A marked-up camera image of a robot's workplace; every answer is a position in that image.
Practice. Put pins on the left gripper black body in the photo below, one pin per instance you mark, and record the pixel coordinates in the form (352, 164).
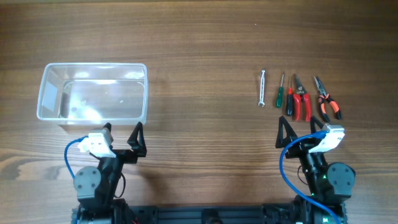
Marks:
(123, 156)

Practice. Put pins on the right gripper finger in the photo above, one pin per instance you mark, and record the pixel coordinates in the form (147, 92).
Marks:
(285, 133)
(314, 123)

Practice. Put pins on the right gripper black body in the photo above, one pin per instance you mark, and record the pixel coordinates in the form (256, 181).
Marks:
(301, 147)

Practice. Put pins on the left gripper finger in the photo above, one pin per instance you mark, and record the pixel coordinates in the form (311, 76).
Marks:
(136, 139)
(108, 126)

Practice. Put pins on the orange black needle-nose pliers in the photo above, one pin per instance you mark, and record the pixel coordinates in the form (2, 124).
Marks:
(325, 97)

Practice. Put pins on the red handled cutting pliers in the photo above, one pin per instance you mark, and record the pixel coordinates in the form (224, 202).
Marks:
(301, 96)

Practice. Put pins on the clear plastic container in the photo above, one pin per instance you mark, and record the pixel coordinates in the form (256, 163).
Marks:
(94, 94)

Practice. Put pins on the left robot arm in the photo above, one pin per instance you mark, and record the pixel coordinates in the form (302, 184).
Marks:
(96, 186)

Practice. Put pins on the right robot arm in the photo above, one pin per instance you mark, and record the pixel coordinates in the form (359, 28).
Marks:
(330, 184)

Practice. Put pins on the red and black screwdriver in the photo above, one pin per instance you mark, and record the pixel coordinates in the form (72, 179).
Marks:
(289, 101)

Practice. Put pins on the small silver wrench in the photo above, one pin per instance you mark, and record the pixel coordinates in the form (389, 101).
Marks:
(261, 90)

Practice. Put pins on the green handled screwdriver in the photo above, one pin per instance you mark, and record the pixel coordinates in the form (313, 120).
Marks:
(279, 100)

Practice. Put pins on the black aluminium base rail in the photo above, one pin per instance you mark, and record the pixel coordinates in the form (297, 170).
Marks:
(260, 214)

